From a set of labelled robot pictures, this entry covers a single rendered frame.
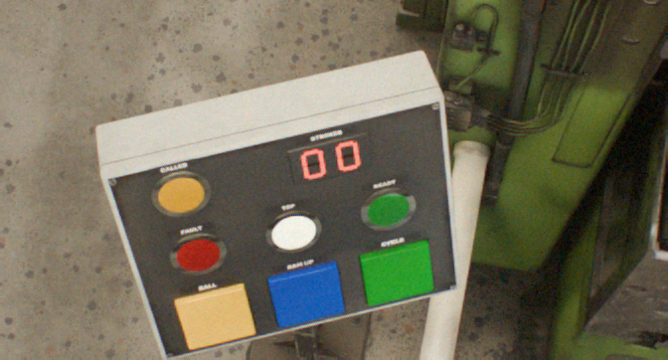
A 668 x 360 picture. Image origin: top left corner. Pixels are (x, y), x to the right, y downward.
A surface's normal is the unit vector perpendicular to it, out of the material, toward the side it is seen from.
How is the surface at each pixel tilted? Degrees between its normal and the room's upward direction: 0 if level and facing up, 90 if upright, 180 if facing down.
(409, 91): 30
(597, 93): 90
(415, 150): 60
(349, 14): 0
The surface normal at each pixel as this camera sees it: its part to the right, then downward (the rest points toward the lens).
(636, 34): -0.19, 0.93
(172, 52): -0.01, -0.32
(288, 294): 0.20, 0.64
